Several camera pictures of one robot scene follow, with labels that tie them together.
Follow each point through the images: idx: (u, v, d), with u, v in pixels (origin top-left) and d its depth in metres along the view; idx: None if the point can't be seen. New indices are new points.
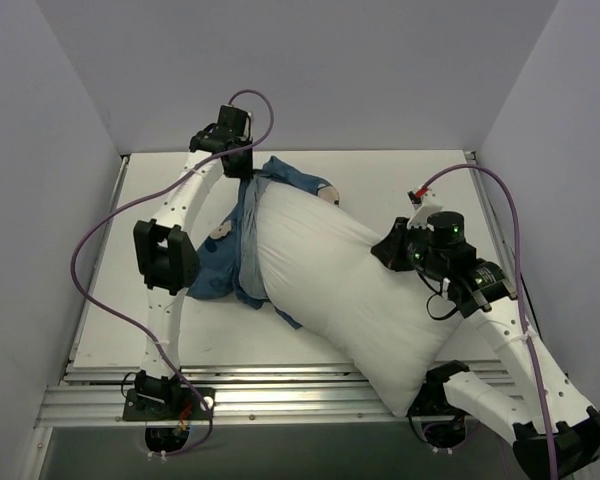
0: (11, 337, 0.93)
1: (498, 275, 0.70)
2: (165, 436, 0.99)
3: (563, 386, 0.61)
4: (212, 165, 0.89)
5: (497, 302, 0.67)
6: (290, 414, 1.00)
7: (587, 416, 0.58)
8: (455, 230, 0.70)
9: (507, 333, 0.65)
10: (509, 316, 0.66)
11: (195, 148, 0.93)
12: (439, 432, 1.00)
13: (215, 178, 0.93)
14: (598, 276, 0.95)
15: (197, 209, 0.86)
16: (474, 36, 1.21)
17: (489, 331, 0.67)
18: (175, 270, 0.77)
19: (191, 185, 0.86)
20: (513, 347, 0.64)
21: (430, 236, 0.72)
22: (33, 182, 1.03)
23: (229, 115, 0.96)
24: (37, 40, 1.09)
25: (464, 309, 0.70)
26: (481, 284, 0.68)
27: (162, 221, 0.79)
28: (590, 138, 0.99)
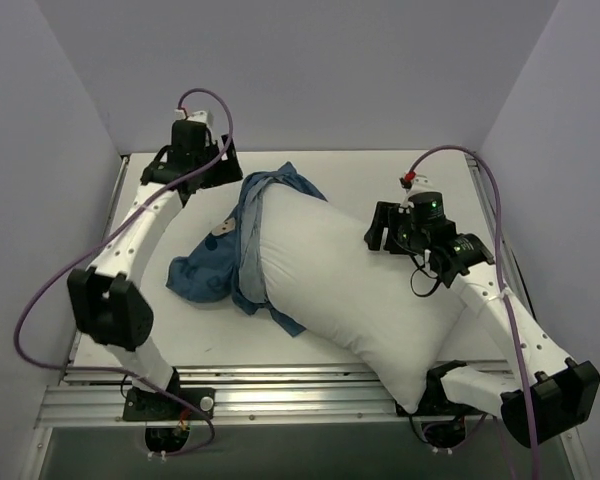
0: (11, 336, 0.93)
1: (476, 244, 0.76)
2: (165, 437, 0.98)
3: (541, 341, 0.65)
4: (166, 198, 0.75)
5: (476, 267, 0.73)
6: (289, 414, 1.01)
7: (565, 366, 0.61)
8: (433, 205, 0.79)
9: (486, 294, 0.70)
10: (487, 278, 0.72)
11: (146, 181, 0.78)
12: (439, 432, 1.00)
13: (173, 213, 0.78)
14: (598, 275, 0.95)
15: (147, 252, 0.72)
16: (473, 36, 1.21)
17: (470, 295, 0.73)
18: (120, 325, 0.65)
19: (139, 222, 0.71)
20: (492, 307, 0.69)
21: (412, 213, 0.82)
22: (32, 183, 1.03)
23: (184, 131, 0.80)
24: (37, 42, 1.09)
25: (446, 278, 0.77)
26: (460, 251, 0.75)
27: (103, 270, 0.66)
28: (588, 136, 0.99)
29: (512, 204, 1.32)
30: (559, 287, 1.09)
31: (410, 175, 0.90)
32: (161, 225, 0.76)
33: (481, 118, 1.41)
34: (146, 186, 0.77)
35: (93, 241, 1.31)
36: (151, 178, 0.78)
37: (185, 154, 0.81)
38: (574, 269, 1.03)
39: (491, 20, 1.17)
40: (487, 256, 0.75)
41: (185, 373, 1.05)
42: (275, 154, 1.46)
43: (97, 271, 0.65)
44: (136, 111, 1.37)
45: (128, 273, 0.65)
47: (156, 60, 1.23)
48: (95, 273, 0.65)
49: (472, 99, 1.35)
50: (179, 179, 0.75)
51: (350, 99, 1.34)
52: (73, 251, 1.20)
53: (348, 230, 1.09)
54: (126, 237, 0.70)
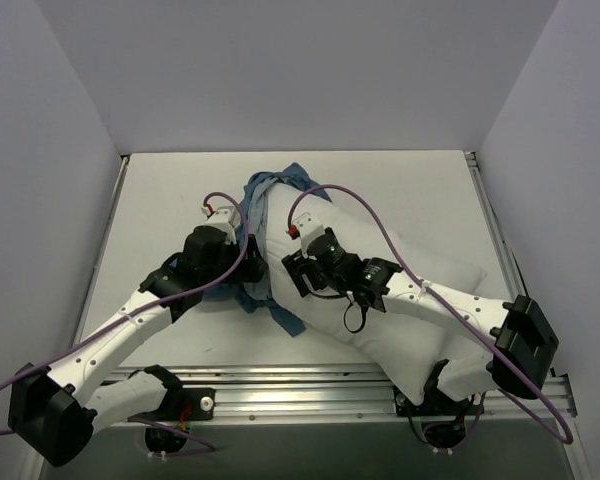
0: (11, 337, 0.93)
1: (380, 264, 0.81)
2: (165, 437, 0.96)
3: (476, 304, 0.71)
4: (153, 312, 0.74)
5: (393, 281, 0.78)
6: (289, 414, 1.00)
7: (506, 311, 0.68)
8: (332, 249, 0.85)
9: (413, 297, 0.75)
10: (406, 283, 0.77)
11: (144, 286, 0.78)
12: (439, 433, 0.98)
13: (159, 325, 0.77)
14: (597, 276, 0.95)
15: (112, 363, 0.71)
16: (473, 38, 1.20)
17: (404, 306, 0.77)
18: (48, 442, 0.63)
19: (116, 334, 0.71)
20: (425, 302, 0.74)
21: (319, 262, 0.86)
22: (31, 184, 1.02)
23: (196, 246, 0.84)
24: (36, 43, 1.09)
25: (378, 305, 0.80)
26: (372, 277, 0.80)
27: (57, 373, 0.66)
28: (587, 138, 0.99)
29: (512, 204, 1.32)
30: (559, 289, 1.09)
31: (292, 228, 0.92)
32: (140, 337, 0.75)
33: (481, 118, 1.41)
34: (142, 292, 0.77)
35: (94, 242, 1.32)
36: (150, 285, 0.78)
37: (193, 268, 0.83)
38: (574, 270, 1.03)
39: (491, 19, 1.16)
40: (394, 267, 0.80)
41: (184, 374, 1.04)
42: (275, 155, 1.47)
43: (50, 372, 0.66)
44: (136, 111, 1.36)
45: (76, 387, 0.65)
47: (156, 60, 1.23)
48: (47, 374, 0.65)
49: (472, 99, 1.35)
50: (173, 296, 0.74)
51: (351, 99, 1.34)
52: (72, 251, 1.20)
53: (354, 227, 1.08)
54: (95, 344, 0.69)
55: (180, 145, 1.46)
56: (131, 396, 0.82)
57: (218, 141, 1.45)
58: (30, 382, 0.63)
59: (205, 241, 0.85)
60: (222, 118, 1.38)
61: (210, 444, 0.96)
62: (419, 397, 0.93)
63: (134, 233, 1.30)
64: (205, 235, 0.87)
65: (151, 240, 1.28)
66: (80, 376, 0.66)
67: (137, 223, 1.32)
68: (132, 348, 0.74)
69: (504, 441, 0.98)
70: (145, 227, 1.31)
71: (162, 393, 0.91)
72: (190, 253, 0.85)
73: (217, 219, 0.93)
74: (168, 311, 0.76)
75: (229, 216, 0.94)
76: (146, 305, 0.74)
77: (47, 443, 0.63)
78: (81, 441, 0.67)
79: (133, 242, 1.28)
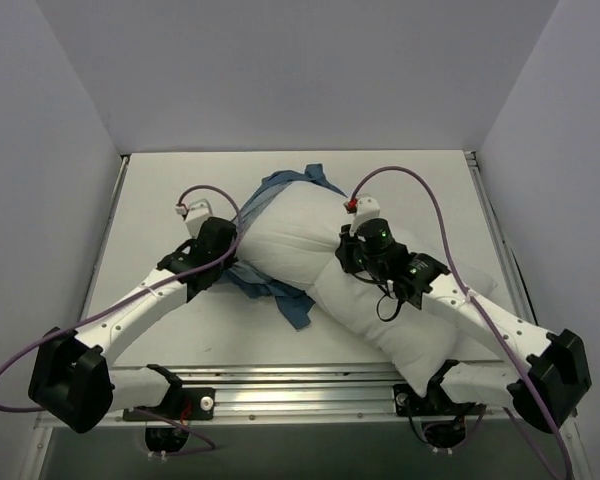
0: (11, 337, 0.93)
1: (428, 259, 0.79)
2: (165, 436, 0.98)
3: (519, 327, 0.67)
4: (172, 287, 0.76)
5: (438, 281, 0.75)
6: (288, 414, 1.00)
7: (549, 342, 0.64)
8: (384, 235, 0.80)
9: (454, 303, 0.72)
10: (449, 287, 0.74)
11: (162, 265, 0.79)
12: (439, 433, 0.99)
13: (177, 300, 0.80)
14: (598, 276, 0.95)
15: (133, 333, 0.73)
16: (473, 37, 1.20)
17: (443, 308, 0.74)
18: (69, 405, 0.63)
19: (138, 304, 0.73)
20: (466, 312, 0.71)
21: (364, 246, 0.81)
22: (30, 183, 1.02)
23: (211, 230, 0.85)
24: (36, 43, 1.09)
25: (416, 300, 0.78)
26: (417, 273, 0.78)
27: (84, 337, 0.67)
28: (588, 137, 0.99)
29: (512, 204, 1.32)
30: (558, 289, 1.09)
31: (352, 202, 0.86)
32: (160, 309, 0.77)
33: (481, 118, 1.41)
34: (160, 270, 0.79)
35: (93, 241, 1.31)
36: (166, 264, 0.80)
37: (205, 252, 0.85)
38: (574, 270, 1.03)
39: (491, 19, 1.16)
40: (441, 267, 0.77)
41: (184, 373, 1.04)
42: (276, 155, 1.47)
43: (77, 336, 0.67)
44: (136, 111, 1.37)
45: (103, 349, 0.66)
47: (157, 60, 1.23)
48: (73, 338, 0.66)
49: (471, 98, 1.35)
50: (190, 272, 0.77)
51: (351, 99, 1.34)
52: (73, 251, 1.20)
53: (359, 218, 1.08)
54: (119, 312, 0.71)
55: (180, 145, 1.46)
56: (141, 383, 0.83)
57: (219, 140, 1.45)
58: (57, 344, 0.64)
59: (221, 226, 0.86)
60: (222, 118, 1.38)
61: (211, 442, 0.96)
62: (420, 390, 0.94)
63: (134, 233, 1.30)
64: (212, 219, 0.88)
65: (151, 239, 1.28)
66: (108, 339, 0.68)
67: (137, 223, 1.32)
68: (150, 321, 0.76)
69: (504, 441, 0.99)
70: (145, 226, 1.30)
71: (163, 390, 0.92)
72: (205, 237, 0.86)
73: (198, 215, 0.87)
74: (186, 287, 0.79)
75: (209, 208, 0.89)
76: (165, 279, 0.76)
77: (70, 408, 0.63)
78: (99, 410, 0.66)
79: (134, 242, 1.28)
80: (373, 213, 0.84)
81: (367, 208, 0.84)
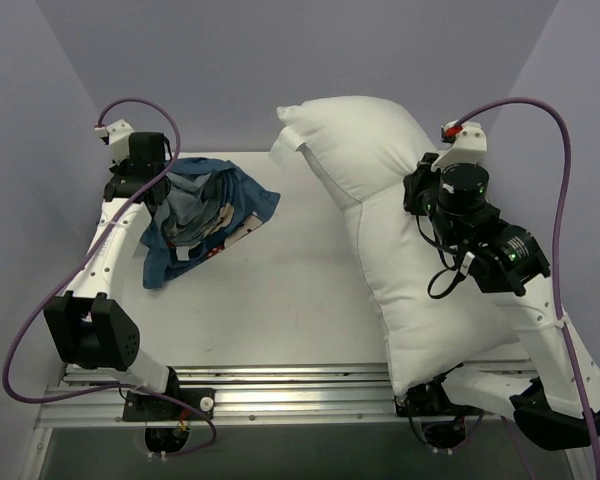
0: (9, 335, 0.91)
1: (528, 242, 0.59)
2: (165, 437, 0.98)
3: (589, 371, 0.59)
4: (133, 212, 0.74)
5: (529, 281, 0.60)
6: (289, 415, 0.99)
7: None
8: (479, 191, 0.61)
9: (540, 320, 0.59)
10: (543, 298, 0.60)
11: (110, 196, 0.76)
12: (440, 432, 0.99)
13: (140, 224, 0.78)
14: (599, 273, 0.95)
15: (120, 270, 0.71)
16: None
17: (517, 313, 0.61)
18: (105, 349, 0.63)
19: (112, 243, 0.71)
20: (548, 337, 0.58)
21: (448, 199, 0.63)
22: (31, 180, 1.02)
23: (142, 142, 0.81)
24: (36, 40, 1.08)
25: (490, 284, 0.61)
26: (515, 260, 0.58)
27: (80, 292, 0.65)
28: (589, 134, 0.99)
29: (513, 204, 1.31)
30: None
31: (453, 128, 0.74)
32: (131, 240, 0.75)
33: None
34: (111, 202, 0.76)
35: None
36: (115, 194, 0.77)
37: (145, 165, 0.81)
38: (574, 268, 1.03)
39: None
40: (541, 266, 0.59)
41: (184, 373, 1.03)
42: None
43: (75, 293, 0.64)
44: (137, 110, 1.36)
45: (107, 292, 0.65)
47: (158, 58, 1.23)
48: (73, 296, 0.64)
49: None
50: (141, 190, 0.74)
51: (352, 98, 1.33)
52: (71, 249, 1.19)
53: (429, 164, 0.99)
54: (100, 256, 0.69)
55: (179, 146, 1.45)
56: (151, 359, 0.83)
57: (219, 140, 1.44)
58: (64, 305, 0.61)
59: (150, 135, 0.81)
60: (223, 117, 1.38)
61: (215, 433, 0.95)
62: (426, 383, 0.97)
63: None
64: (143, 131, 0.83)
65: None
66: (107, 280, 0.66)
67: None
68: (129, 254, 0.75)
69: (505, 440, 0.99)
70: None
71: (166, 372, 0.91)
72: (138, 153, 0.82)
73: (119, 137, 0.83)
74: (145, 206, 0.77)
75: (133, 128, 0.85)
76: (123, 207, 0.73)
77: (110, 352, 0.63)
78: (131, 343, 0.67)
79: None
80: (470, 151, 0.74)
81: (464, 147, 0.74)
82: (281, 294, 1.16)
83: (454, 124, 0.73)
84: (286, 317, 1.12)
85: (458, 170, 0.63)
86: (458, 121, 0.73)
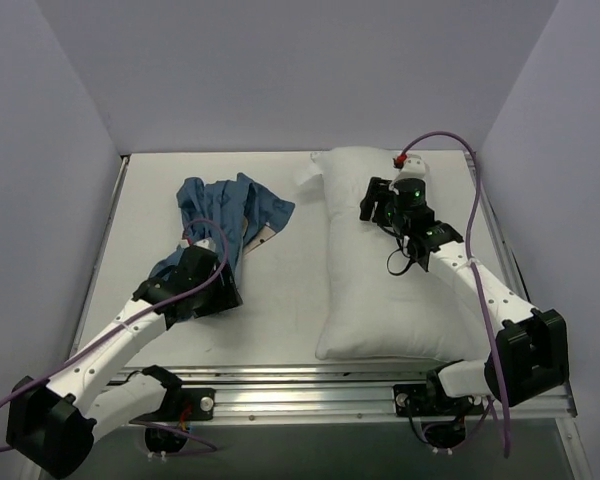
0: (8, 337, 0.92)
1: (448, 229, 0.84)
2: (164, 437, 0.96)
3: (505, 296, 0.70)
4: (148, 319, 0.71)
5: (449, 247, 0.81)
6: (289, 415, 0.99)
7: (530, 314, 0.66)
8: (416, 195, 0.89)
9: (455, 265, 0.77)
10: (456, 253, 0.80)
11: (137, 296, 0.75)
12: (439, 433, 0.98)
13: (153, 334, 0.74)
14: (596, 274, 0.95)
15: (110, 373, 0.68)
16: (473, 38, 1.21)
17: (444, 269, 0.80)
18: (50, 449, 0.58)
19: (112, 343, 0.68)
20: (462, 273, 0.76)
21: (397, 199, 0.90)
22: (30, 182, 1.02)
23: (194, 255, 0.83)
24: (36, 42, 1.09)
25: (425, 261, 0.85)
26: (433, 237, 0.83)
27: (54, 385, 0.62)
28: (589, 135, 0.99)
29: (512, 204, 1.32)
30: (557, 289, 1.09)
31: (401, 157, 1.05)
32: (136, 345, 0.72)
33: (482, 117, 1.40)
34: (135, 301, 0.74)
35: (93, 241, 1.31)
36: (143, 294, 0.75)
37: (187, 278, 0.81)
38: (571, 270, 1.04)
39: (491, 19, 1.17)
40: (456, 236, 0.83)
41: (185, 374, 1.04)
42: (275, 155, 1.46)
43: (48, 384, 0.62)
44: (137, 111, 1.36)
45: (76, 397, 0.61)
47: (158, 60, 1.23)
48: (45, 386, 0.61)
49: (471, 99, 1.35)
50: (167, 299, 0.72)
51: (351, 100, 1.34)
52: (71, 251, 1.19)
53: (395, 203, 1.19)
54: (93, 354, 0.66)
55: (180, 146, 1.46)
56: (130, 402, 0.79)
57: (218, 141, 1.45)
58: (30, 395, 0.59)
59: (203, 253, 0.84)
60: (223, 117, 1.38)
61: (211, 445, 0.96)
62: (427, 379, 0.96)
63: (134, 231, 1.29)
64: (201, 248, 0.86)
65: (151, 239, 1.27)
66: (83, 383, 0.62)
67: (136, 223, 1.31)
68: (127, 358, 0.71)
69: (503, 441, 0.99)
70: (144, 225, 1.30)
71: (162, 394, 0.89)
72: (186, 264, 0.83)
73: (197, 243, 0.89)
74: (163, 318, 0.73)
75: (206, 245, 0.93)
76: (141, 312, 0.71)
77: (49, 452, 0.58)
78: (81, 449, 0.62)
79: (133, 241, 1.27)
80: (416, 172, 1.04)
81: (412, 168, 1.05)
82: (280, 295, 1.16)
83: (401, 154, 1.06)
84: (286, 318, 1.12)
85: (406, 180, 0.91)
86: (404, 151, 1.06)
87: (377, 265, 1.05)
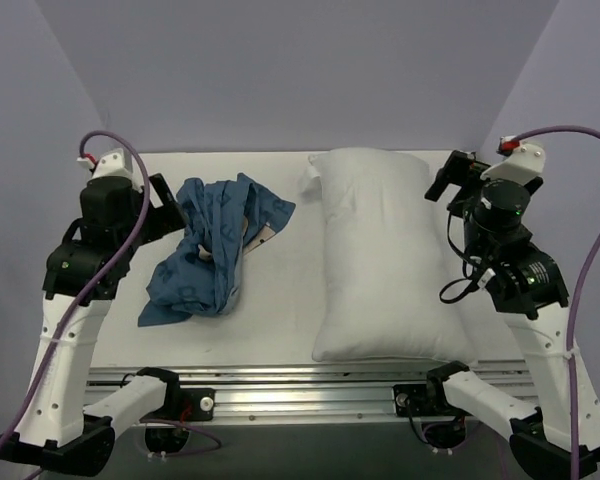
0: (6, 338, 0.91)
1: (552, 271, 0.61)
2: (165, 437, 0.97)
3: (589, 407, 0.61)
4: (79, 317, 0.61)
5: (545, 308, 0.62)
6: (290, 415, 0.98)
7: None
8: (517, 213, 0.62)
9: (548, 347, 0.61)
10: (555, 327, 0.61)
11: (52, 291, 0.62)
12: (439, 433, 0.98)
13: (98, 317, 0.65)
14: (598, 274, 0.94)
15: (77, 387, 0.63)
16: (473, 36, 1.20)
17: (529, 338, 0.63)
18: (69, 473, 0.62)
19: (57, 366, 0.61)
20: (552, 366, 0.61)
21: (485, 212, 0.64)
22: (29, 181, 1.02)
23: (95, 202, 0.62)
24: (34, 41, 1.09)
25: (510, 307, 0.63)
26: (533, 284, 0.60)
27: (27, 433, 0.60)
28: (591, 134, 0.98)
29: None
30: None
31: (513, 143, 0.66)
32: (86, 344, 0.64)
33: (482, 116, 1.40)
34: (53, 298, 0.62)
35: None
36: (57, 285, 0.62)
37: (102, 230, 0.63)
38: (573, 269, 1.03)
39: (492, 19, 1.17)
40: (561, 292, 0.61)
41: (184, 374, 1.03)
42: (275, 155, 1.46)
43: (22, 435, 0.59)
44: (137, 111, 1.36)
45: (58, 439, 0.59)
47: (158, 60, 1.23)
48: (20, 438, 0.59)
49: (472, 98, 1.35)
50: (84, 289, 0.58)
51: (351, 99, 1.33)
52: None
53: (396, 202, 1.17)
54: (45, 388, 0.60)
55: (180, 146, 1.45)
56: (136, 400, 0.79)
57: (218, 140, 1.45)
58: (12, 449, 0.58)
59: (107, 192, 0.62)
60: (224, 117, 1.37)
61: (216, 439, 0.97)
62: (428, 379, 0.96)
63: None
64: (101, 182, 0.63)
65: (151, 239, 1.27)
66: (56, 424, 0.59)
67: None
68: (87, 357, 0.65)
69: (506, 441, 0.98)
70: None
71: (162, 391, 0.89)
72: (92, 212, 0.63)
73: (107, 171, 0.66)
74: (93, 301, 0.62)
75: (123, 162, 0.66)
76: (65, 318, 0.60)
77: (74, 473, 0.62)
78: (109, 446, 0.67)
79: None
80: (526, 173, 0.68)
81: (525, 166, 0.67)
82: (280, 295, 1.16)
83: (513, 140, 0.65)
84: (286, 318, 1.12)
85: (499, 188, 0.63)
86: (521, 137, 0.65)
87: (378, 265, 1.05)
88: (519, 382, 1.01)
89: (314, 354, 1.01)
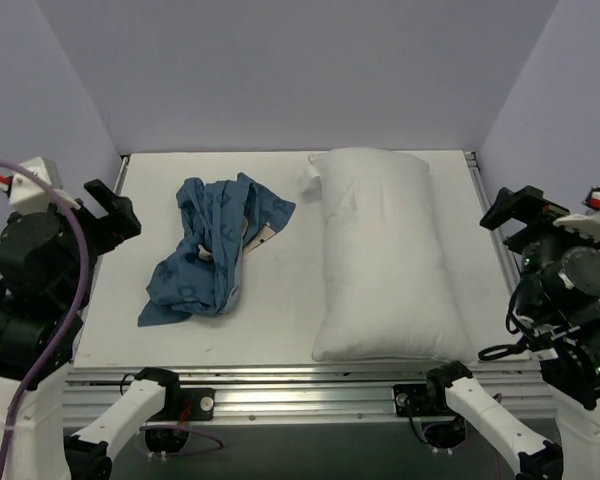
0: None
1: None
2: (165, 437, 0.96)
3: None
4: (31, 399, 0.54)
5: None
6: (290, 415, 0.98)
7: None
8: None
9: (595, 433, 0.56)
10: None
11: None
12: (439, 432, 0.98)
13: (58, 381, 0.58)
14: None
15: (51, 452, 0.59)
16: (473, 37, 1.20)
17: (574, 414, 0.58)
18: None
19: (18, 449, 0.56)
20: (593, 449, 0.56)
21: (558, 288, 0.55)
22: None
23: (14, 268, 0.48)
24: (34, 42, 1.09)
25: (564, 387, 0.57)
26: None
27: None
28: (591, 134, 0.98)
29: None
30: None
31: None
32: (48, 414, 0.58)
33: (483, 117, 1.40)
34: None
35: None
36: None
37: (35, 293, 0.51)
38: None
39: (492, 19, 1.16)
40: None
41: (185, 374, 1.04)
42: (275, 155, 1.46)
43: None
44: (137, 111, 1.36)
45: None
47: (158, 60, 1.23)
48: None
49: (472, 98, 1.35)
50: (29, 377, 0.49)
51: (351, 99, 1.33)
52: None
53: (396, 202, 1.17)
54: (12, 466, 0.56)
55: (181, 146, 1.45)
56: (134, 412, 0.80)
57: (218, 140, 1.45)
58: None
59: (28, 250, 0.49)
60: (224, 117, 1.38)
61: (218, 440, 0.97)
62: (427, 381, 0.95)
63: None
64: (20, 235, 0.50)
65: (151, 240, 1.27)
66: None
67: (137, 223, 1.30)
68: (55, 420, 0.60)
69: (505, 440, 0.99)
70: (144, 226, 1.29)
71: (163, 395, 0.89)
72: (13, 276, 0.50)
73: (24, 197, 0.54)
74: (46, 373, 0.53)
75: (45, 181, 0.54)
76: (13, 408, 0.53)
77: None
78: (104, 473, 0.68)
79: (133, 242, 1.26)
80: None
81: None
82: (280, 295, 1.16)
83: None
84: (286, 318, 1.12)
85: (582, 260, 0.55)
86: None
87: (378, 265, 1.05)
88: (519, 382, 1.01)
89: (314, 354, 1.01)
